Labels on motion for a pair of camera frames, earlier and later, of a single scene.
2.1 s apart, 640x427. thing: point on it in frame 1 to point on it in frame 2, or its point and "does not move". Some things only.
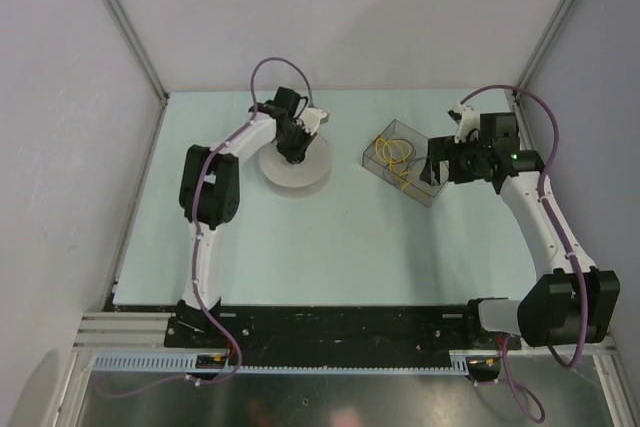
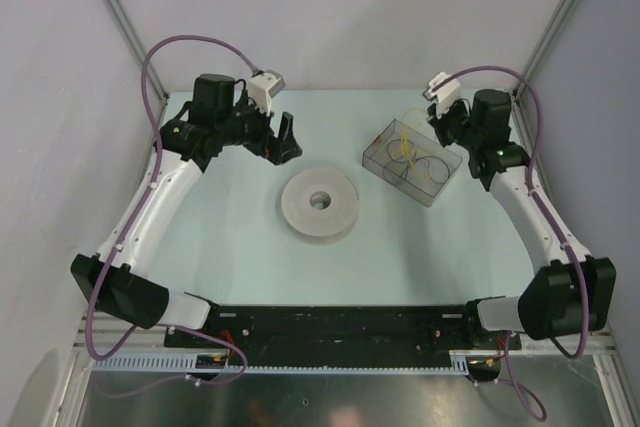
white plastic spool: x=313 y=167 to x=320 y=202
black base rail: x=332 y=335 does not move
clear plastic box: x=398 y=154 does not move
